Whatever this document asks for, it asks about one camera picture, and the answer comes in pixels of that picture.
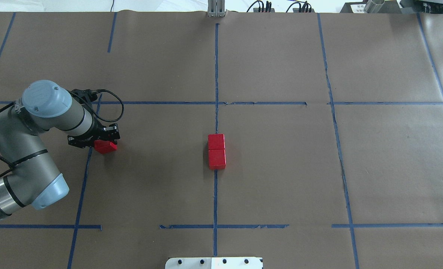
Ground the brown paper table cover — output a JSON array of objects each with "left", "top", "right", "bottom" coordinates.
[{"left": 0, "top": 11, "right": 443, "bottom": 269}]

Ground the aluminium frame post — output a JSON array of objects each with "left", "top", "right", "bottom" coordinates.
[{"left": 207, "top": 0, "right": 226, "bottom": 18}]

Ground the red cube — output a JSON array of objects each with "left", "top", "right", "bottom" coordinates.
[
  {"left": 208, "top": 133, "right": 225, "bottom": 151},
  {"left": 93, "top": 140, "right": 118, "bottom": 154},
  {"left": 208, "top": 149, "right": 226, "bottom": 170}
]

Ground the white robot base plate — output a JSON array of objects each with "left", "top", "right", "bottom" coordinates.
[{"left": 165, "top": 257, "right": 264, "bottom": 269}]

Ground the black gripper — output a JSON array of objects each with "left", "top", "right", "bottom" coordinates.
[{"left": 68, "top": 124, "right": 121, "bottom": 149}]

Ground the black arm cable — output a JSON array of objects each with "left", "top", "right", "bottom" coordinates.
[{"left": 0, "top": 89, "right": 125, "bottom": 168}]

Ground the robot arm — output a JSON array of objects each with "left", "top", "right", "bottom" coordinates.
[{"left": 0, "top": 80, "right": 120, "bottom": 221}]

